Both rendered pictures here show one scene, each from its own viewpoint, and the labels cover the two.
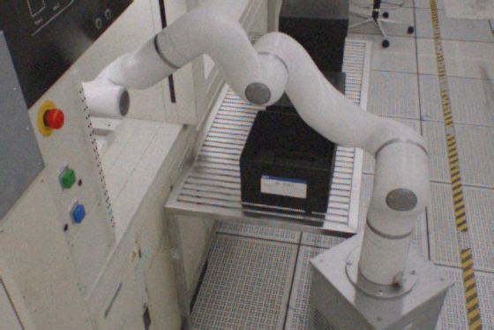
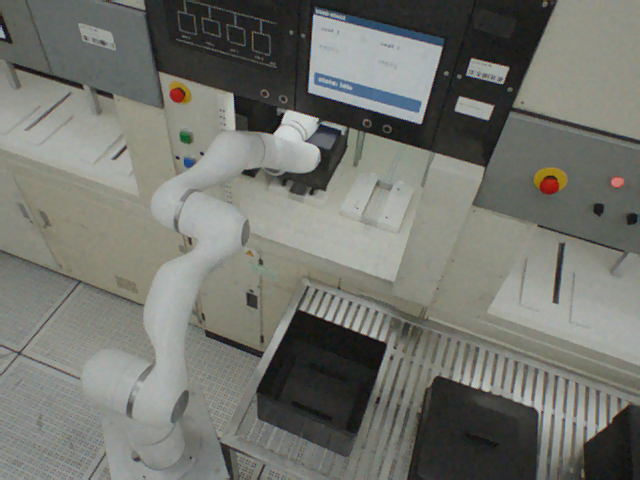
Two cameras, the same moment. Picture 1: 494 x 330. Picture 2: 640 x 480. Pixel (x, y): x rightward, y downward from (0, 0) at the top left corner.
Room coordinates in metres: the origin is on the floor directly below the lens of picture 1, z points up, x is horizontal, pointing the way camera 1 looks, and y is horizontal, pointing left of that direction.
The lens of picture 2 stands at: (1.35, -0.81, 2.23)
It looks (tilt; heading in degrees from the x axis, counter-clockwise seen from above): 50 degrees down; 94
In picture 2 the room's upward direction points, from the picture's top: 5 degrees clockwise
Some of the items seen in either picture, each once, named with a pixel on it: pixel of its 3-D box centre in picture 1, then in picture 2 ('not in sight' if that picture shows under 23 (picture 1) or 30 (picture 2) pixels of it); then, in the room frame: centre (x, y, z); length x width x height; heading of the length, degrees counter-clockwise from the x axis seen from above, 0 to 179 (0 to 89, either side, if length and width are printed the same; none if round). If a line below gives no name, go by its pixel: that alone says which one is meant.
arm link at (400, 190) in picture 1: (397, 194); (130, 393); (0.95, -0.35, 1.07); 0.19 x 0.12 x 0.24; 166
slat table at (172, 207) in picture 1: (287, 179); (443, 474); (1.82, -0.18, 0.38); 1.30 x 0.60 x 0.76; 167
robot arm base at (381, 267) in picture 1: (385, 247); (157, 434); (0.98, -0.36, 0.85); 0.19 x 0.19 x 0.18
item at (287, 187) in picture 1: (290, 160); (321, 380); (1.37, -0.14, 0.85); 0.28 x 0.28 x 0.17; 76
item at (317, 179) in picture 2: not in sight; (309, 137); (1.21, 0.60, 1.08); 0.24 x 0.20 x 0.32; 167
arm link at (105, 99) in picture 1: (101, 100); (281, 151); (1.16, 0.36, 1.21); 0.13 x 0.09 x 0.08; 77
